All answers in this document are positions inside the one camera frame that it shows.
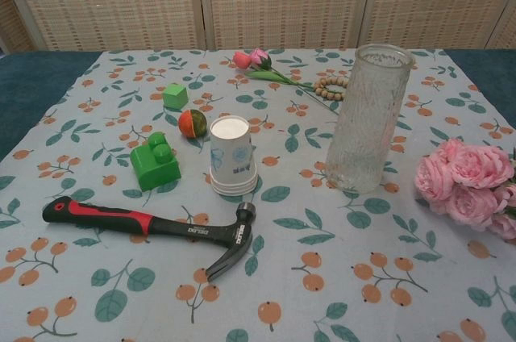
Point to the pink rose bouquet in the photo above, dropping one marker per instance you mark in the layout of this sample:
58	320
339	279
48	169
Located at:
463	180

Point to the small artificial rose stem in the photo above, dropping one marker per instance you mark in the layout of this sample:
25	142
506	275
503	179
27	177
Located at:
258	60

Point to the tall textured glass vase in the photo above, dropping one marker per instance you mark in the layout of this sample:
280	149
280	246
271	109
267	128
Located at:
369	124

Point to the stack of white paper cups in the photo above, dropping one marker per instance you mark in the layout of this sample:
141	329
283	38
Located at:
232	160

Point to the orange and green ball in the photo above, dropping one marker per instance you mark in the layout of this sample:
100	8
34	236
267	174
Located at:
191	123

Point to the floral patterned tablecloth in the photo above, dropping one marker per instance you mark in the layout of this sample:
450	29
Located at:
258	237

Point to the small green cube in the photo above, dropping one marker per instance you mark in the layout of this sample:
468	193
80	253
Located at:
175	96

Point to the green toy building brick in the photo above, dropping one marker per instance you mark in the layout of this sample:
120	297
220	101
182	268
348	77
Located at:
155	162

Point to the red and black claw hammer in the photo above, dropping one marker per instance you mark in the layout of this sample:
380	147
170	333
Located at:
161	226

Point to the woven folding screen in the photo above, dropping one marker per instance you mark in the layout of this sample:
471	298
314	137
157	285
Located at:
258	1

